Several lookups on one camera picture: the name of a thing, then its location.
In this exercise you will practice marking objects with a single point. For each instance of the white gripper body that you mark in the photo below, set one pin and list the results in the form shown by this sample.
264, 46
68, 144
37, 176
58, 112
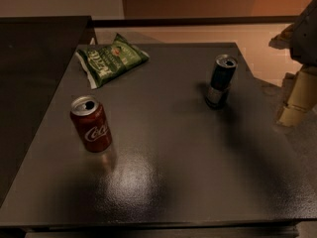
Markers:
307, 39

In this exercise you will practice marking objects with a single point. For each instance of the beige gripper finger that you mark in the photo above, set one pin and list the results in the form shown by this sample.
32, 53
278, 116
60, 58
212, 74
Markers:
282, 40
299, 97

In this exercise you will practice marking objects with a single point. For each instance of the blue silver redbull can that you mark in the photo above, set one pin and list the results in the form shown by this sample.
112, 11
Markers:
220, 82

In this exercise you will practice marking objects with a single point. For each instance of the red coca-cola can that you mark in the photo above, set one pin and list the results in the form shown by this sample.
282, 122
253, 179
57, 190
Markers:
88, 117

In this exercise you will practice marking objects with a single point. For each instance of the green chips bag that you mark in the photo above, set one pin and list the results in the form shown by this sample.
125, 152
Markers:
102, 65

